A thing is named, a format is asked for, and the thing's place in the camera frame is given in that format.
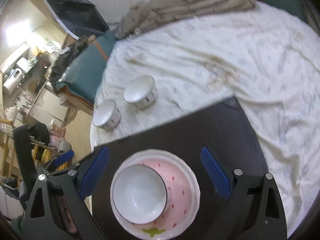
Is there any large pink strawberry plate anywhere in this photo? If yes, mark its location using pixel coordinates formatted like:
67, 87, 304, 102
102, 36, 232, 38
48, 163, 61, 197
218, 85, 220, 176
110, 149, 200, 239

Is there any small white fish bowl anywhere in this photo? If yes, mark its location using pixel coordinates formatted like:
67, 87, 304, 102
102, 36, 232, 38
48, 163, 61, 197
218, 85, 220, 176
92, 99, 121, 131

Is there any large white fish bowl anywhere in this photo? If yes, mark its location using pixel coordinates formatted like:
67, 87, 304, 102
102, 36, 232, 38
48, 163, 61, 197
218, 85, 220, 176
123, 75, 158, 109

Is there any black garment on rack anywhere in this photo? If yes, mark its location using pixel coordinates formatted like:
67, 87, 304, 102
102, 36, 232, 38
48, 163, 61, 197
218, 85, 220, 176
28, 122, 50, 146

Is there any dark brown leather mat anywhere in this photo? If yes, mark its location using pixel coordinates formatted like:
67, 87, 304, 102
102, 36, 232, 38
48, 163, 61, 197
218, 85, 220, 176
92, 98, 268, 239

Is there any teal mattress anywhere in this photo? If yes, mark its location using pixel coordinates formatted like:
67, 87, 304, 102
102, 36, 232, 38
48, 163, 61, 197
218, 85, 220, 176
56, 30, 117, 105

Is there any white appliance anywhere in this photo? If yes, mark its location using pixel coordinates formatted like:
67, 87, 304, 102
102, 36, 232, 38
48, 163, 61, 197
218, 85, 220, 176
3, 68, 23, 95

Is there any white bear print bedsheet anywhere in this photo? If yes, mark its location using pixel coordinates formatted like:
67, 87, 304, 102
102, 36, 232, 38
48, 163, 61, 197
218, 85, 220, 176
90, 2, 319, 234

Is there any beige floral quilt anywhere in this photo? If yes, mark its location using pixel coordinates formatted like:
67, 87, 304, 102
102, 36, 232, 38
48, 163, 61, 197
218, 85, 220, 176
111, 0, 257, 39

